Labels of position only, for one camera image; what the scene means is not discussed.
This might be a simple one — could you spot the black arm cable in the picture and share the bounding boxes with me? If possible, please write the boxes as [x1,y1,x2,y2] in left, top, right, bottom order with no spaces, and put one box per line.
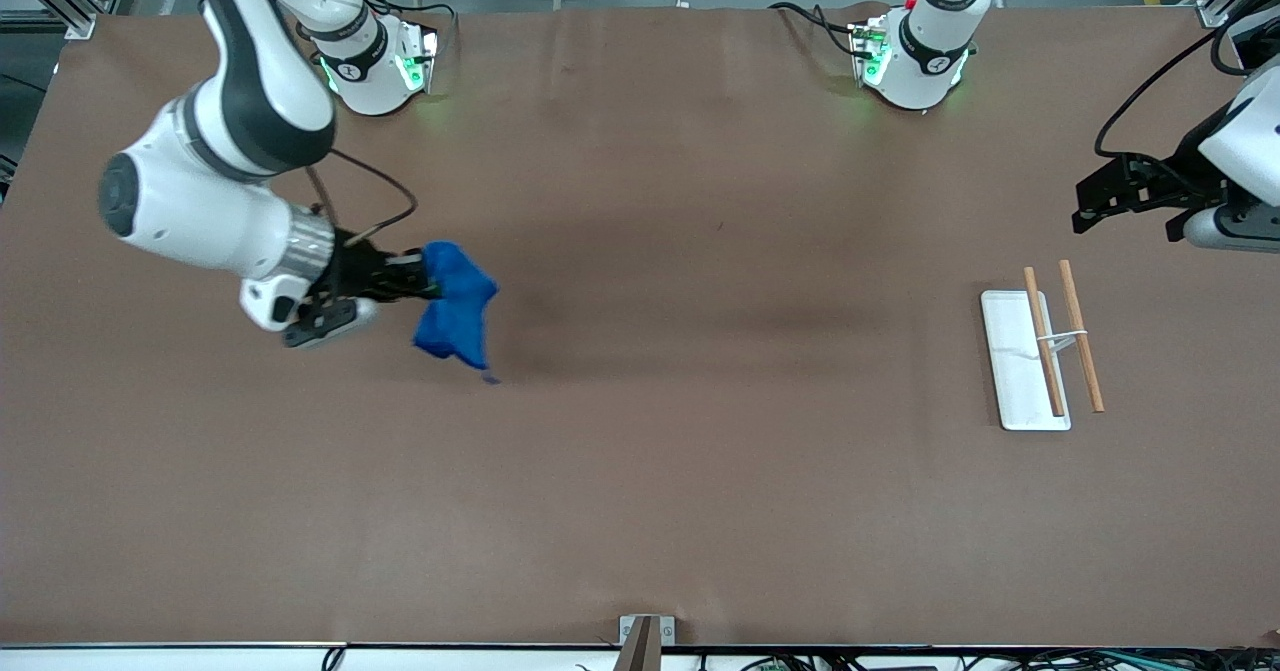
[1095,9,1280,164]
[305,148,419,248]

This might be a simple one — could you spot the black base cables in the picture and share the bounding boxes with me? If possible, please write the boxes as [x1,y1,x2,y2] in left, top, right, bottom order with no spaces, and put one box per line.
[770,1,871,60]
[355,0,458,62]

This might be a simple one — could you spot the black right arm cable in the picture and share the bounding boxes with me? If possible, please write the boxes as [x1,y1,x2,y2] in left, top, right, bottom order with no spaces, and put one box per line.
[305,148,419,248]

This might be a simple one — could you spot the base connector block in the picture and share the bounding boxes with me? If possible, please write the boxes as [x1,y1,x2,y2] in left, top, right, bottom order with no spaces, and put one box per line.
[850,13,893,87]
[398,21,441,94]

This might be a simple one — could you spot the brown paper table cover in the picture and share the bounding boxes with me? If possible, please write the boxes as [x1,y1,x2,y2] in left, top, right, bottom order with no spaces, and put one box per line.
[0,6,1280,649]

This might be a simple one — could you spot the white towel rack wooden bars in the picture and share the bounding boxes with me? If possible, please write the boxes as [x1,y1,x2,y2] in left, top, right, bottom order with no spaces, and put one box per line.
[980,259,1107,433]

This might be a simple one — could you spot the left base connector block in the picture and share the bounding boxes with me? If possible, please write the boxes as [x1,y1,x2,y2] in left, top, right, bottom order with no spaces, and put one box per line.
[850,13,893,87]

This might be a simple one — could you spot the white table frame edge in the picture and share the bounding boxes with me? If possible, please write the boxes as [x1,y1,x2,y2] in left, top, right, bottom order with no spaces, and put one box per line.
[0,643,1280,671]

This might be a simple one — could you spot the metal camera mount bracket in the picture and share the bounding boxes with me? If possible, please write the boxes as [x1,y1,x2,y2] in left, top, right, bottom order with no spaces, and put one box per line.
[613,615,676,671]

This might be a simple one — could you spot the blue cloth towel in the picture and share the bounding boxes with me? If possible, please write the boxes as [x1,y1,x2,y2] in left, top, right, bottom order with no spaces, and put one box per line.
[412,241,501,384]

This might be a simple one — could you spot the black right base cables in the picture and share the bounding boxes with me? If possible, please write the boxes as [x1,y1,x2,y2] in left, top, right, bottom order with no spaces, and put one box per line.
[355,0,458,62]

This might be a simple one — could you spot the right base connector block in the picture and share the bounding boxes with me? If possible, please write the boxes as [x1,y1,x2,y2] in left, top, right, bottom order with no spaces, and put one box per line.
[398,21,441,94]

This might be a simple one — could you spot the black cable bundle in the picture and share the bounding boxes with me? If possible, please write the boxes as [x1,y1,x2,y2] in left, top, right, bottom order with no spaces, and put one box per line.
[700,649,1280,671]

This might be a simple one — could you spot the black left base cables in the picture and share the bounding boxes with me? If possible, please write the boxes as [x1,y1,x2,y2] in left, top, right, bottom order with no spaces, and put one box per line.
[770,1,871,60]

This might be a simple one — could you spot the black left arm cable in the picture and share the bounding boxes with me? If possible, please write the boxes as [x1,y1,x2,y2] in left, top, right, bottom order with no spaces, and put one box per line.
[1095,9,1280,164]

